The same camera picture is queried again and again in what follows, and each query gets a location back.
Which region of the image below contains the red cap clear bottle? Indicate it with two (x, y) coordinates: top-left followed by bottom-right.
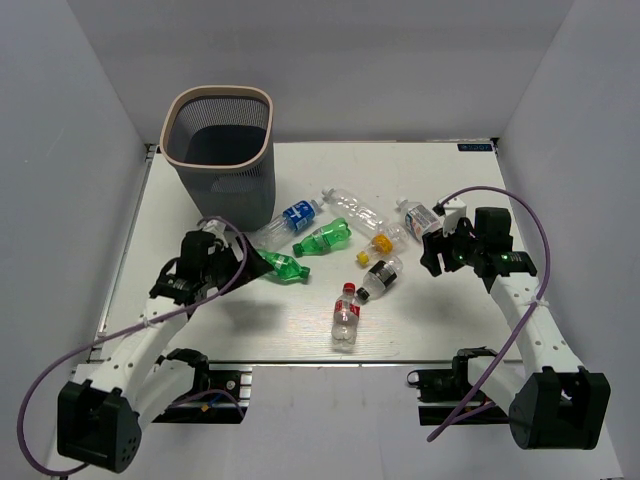
(331, 282), (360, 352)

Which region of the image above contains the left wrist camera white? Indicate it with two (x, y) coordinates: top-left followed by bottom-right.
(198, 219), (229, 250)

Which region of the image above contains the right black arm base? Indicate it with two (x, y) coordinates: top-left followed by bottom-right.
(406, 347), (508, 426)

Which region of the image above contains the green plastic bottle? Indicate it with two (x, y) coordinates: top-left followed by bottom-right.
(292, 217), (352, 257)

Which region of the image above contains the blue table label sticker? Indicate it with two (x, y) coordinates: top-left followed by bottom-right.
(457, 143), (493, 152)

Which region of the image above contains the large clear plastic bottle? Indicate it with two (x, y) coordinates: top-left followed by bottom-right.
(322, 187), (390, 238)

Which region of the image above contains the black label black cap bottle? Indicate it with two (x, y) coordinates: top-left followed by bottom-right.
(356, 256), (404, 303)

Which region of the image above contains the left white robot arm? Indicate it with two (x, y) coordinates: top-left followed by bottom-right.
(57, 230), (273, 473)

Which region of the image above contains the white label clear bottle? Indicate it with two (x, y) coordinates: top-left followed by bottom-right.
(396, 198), (441, 241)

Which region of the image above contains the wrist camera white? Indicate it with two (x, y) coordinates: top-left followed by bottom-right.
(433, 197), (467, 237)
(198, 219), (229, 250)

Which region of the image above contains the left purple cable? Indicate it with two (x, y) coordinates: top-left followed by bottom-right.
(17, 215), (250, 476)

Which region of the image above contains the yellow cap small bottle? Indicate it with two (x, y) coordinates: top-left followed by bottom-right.
(356, 223), (408, 266)

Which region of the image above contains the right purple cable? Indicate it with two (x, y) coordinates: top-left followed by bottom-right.
(426, 186), (551, 443)

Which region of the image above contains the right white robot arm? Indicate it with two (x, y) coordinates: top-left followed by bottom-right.
(420, 205), (611, 450)

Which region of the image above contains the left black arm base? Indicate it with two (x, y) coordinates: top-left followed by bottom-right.
(154, 363), (253, 425)

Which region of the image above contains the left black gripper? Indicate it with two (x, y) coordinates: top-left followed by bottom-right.
(202, 234), (274, 295)

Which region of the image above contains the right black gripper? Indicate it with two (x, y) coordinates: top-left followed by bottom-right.
(420, 214), (484, 277)

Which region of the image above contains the blue label plastic bottle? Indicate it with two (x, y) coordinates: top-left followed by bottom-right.
(250, 197), (324, 251)

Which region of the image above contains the grey mesh waste bin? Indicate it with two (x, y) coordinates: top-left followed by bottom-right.
(159, 85), (276, 232)

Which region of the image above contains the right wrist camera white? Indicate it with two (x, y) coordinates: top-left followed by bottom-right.
(433, 197), (467, 237)

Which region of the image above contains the purple cable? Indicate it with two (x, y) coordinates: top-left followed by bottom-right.
(426, 186), (551, 443)
(17, 215), (250, 476)

